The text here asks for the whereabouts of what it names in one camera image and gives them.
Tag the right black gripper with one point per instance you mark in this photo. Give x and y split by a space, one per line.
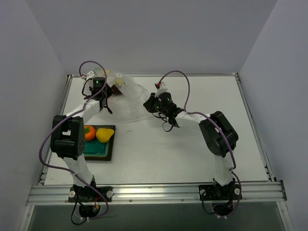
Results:
149 104

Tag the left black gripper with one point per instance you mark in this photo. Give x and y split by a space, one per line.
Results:
107 91

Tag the dark brown fake fruit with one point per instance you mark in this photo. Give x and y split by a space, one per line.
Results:
115 90

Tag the translucent white plastic bag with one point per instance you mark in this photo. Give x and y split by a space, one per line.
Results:
127 107

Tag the orange fake persimmon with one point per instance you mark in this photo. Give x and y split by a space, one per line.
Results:
90 133

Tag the yellow fake pear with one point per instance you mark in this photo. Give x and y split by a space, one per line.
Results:
104 134

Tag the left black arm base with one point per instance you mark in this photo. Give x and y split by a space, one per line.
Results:
91 203

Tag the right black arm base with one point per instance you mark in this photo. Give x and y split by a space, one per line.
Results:
221 201

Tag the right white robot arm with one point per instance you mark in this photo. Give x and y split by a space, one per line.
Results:
219 135

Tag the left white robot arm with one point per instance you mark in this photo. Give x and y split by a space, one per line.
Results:
68 135

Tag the square teal ceramic plate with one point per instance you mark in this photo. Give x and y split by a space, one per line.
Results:
97 151

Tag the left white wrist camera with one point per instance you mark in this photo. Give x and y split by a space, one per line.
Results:
90 74

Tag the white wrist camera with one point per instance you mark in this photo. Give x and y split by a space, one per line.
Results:
161 87
90 74

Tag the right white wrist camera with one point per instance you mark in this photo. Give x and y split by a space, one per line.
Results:
161 87

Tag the aluminium front rail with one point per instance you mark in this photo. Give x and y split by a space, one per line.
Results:
187 193

